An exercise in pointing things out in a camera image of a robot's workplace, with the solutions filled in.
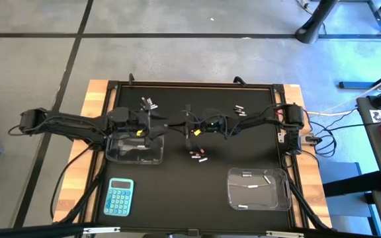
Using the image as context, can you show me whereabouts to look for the coiled black cable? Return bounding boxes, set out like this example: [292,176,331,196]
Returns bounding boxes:
[309,130,339,159]

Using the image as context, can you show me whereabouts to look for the white cable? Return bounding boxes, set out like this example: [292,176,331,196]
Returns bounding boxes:
[306,75,381,117]

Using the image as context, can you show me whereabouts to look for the black table mat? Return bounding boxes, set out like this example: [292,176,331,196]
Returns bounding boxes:
[96,86,292,229]

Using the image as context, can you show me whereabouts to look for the black floor frame bar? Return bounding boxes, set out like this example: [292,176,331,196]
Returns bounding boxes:
[338,64,381,90]

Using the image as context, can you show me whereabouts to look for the thick black cable sleeve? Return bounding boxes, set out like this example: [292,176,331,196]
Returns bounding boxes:
[281,155,332,231]
[58,163,107,225]

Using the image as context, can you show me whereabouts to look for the thin black cable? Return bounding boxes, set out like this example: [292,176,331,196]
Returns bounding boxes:
[50,145,94,221]

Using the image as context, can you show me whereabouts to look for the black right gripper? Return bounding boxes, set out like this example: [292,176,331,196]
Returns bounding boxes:
[167,104,231,148]

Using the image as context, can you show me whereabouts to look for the clear plastic bin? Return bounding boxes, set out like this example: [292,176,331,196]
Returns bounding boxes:
[226,167,292,212]
[105,124,165,165]

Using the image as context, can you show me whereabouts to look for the grey cart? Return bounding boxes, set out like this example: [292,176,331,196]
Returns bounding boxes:
[355,95,381,238]

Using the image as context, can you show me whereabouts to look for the teal calculator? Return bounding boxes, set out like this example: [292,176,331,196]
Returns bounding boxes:
[103,177,135,217]

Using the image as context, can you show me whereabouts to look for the black bench bar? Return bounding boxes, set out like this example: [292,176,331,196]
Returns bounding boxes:
[322,170,381,198]

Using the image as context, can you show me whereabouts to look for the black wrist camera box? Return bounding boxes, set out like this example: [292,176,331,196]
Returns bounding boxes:
[206,118,220,132]

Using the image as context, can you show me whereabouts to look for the black camera beam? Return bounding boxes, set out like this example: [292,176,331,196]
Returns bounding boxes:
[0,221,381,238]

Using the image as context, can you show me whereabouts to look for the black stand pole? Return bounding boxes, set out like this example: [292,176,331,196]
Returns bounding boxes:
[294,0,339,45]

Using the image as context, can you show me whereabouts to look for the silver beam bracket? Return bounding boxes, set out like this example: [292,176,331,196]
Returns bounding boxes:
[265,230,306,238]
[83,226,121,235]

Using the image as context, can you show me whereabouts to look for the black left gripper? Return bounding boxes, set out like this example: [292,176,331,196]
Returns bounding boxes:
[106,101,168,147]

